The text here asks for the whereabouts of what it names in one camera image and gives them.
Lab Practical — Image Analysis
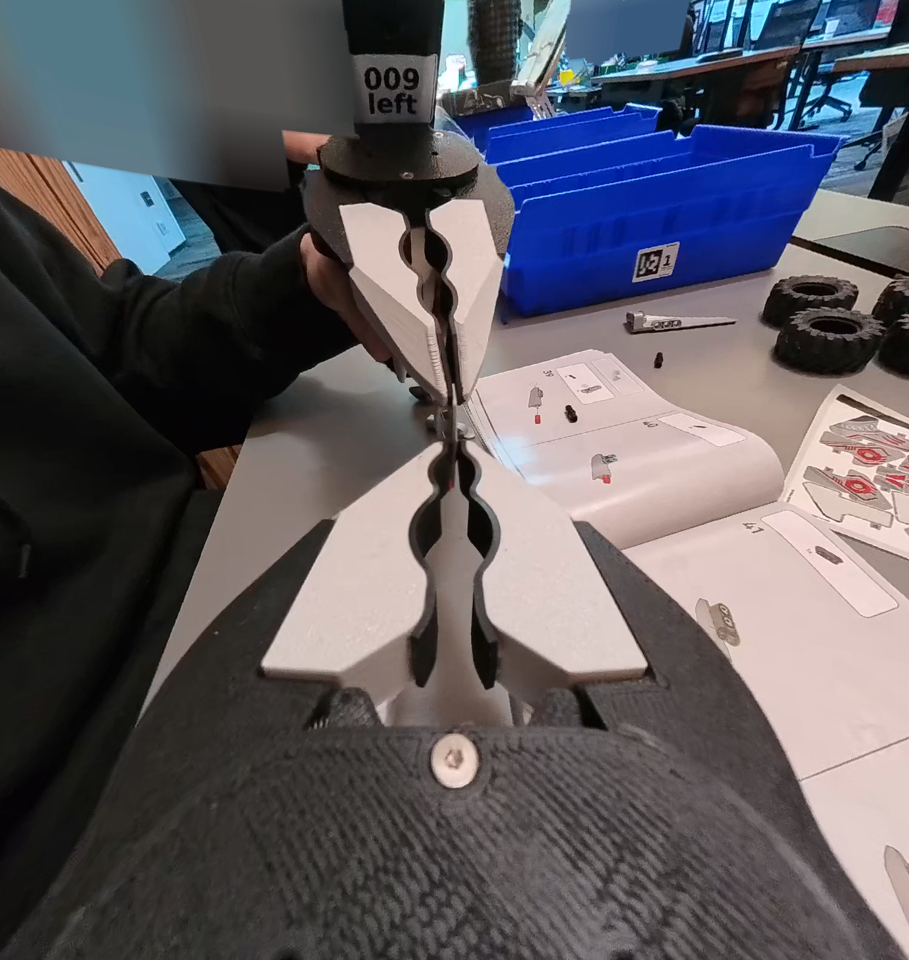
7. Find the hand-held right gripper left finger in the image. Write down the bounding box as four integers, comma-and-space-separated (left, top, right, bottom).
260, 438, 456, 690

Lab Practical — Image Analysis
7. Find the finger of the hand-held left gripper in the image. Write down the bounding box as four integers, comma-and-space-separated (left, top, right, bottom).
338, 206, 452, 402
426, 197, 506, 406

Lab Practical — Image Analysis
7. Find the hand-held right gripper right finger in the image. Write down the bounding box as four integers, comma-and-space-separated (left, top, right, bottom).
456, 438, 649, 691

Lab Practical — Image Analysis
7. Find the blue plastic bin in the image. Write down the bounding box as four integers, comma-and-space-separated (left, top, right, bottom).
488, 123, 843, 318
454, 103, 664, 145

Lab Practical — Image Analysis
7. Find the small grey toy piece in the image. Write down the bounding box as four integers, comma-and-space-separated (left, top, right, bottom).
409, 382, 477, 451

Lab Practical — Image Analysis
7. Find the grey wedge toy panel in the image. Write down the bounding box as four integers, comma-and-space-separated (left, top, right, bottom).
624, 309, 738, 336

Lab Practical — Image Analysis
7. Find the person's left forearm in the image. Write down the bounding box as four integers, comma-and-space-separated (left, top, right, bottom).
98, 225, 366, 459

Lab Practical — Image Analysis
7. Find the grey desk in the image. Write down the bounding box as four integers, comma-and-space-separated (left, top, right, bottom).
135, 187, 909, 721

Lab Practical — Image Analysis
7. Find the person's left hand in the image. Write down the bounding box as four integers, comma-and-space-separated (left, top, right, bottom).
282, 131, 399, 367

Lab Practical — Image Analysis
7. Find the black ribbed object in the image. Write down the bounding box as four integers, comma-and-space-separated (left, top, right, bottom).
469, 0, 523, 84

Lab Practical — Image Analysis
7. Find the instruction booklet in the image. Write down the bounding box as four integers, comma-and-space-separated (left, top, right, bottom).
465, 348, 909, 960

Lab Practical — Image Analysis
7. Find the wood-edged table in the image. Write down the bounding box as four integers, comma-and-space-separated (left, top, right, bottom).
829, 37, 909, 204
589, 45, 801, 129

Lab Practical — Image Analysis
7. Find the person's black hoodie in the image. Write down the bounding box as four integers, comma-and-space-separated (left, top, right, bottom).
0, 172, 238, 960

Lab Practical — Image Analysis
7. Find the sticker sheet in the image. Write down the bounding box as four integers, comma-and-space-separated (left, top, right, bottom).
780, 386, 909, 556

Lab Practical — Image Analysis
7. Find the black office chair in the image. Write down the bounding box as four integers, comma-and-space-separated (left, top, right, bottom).
795, 45, 857, 125

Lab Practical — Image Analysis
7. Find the grey stand pad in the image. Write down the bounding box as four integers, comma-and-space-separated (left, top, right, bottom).
790, 225, 909, 277

